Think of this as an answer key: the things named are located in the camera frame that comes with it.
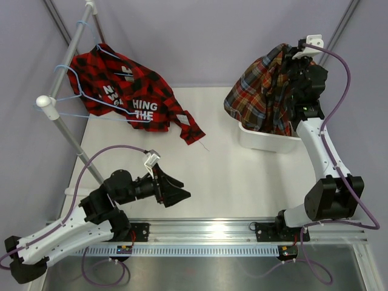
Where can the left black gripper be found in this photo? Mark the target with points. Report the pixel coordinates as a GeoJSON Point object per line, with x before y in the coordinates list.
{"type": "Point", "coordinates": [164, 194]}

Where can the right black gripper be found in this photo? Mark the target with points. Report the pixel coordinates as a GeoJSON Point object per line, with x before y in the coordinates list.
{"type": "Point", "coordinates": [289, 61]}

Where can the brown plaid shirt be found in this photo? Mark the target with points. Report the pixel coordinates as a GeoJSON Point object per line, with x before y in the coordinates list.
{"type": "Point", "coordinates": [256, 100]}

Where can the light blue wire hanger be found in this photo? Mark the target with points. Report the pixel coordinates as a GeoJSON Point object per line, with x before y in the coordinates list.
{"type": "Point", "coordinates": [139, 117]}

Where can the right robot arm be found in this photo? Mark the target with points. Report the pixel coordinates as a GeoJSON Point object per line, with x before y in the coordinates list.
{"type": "Point", "coordinates": [335, 193]}

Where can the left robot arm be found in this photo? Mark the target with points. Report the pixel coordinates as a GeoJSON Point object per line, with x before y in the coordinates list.
{"type": "Point", "coordinates": [97, 218]}

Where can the red black plaid shirt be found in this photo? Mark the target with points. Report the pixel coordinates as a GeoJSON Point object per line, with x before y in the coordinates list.
{"type": "Point", "coordinates": [146, 93]}

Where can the blue hanger with red shirt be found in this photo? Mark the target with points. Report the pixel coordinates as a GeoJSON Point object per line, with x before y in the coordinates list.
{"type": "Point", "coordinates": [127, 74]}

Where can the white plastic bin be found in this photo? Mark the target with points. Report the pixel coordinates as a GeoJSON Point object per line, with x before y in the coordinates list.
{"type": "Point", "coordinates": [266, 141]}

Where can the white clothes rack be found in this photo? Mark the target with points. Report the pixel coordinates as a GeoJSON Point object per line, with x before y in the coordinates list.
{"type": "Point", "coordinates": [47, 103]}

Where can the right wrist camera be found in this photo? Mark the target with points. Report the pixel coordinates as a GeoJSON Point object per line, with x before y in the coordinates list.
{"type": "Point", "coordinates": [310, 46]}

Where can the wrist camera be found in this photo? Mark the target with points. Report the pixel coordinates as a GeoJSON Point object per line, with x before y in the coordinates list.
{"type": "Point", "coordinates": [150, 160]}
{"type": "Point", "coordinates": [310, 46]}

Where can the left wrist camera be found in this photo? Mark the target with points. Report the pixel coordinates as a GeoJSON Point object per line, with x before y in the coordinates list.
{"type": "Point", "coordinates": [150, 160]}

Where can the aluminium mounting rail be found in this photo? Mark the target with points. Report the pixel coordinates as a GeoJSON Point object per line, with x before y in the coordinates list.
{"type": "Point", "coordinates": [206, 232]}

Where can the white slotted cable duct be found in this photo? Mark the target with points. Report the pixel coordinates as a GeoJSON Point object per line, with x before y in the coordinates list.
{"type": "Point", "coordinates": [144, 250]}

